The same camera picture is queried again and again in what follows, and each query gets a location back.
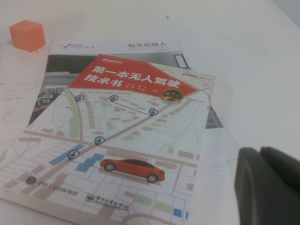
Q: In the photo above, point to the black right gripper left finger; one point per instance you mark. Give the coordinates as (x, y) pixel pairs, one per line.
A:
(262, 199)

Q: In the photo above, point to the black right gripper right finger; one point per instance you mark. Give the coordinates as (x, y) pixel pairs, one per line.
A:
(286, 164)

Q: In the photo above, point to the white paper sheet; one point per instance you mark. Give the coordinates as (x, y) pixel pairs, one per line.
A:
(218, 145)

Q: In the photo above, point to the red book with map cover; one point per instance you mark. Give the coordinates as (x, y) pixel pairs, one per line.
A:
(117, 140)

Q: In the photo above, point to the AgileX brochure with grey picture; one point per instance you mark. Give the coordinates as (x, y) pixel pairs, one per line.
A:
(105, 48)

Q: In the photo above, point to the orange foam cube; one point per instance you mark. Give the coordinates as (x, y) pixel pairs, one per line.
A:
(27, 37)

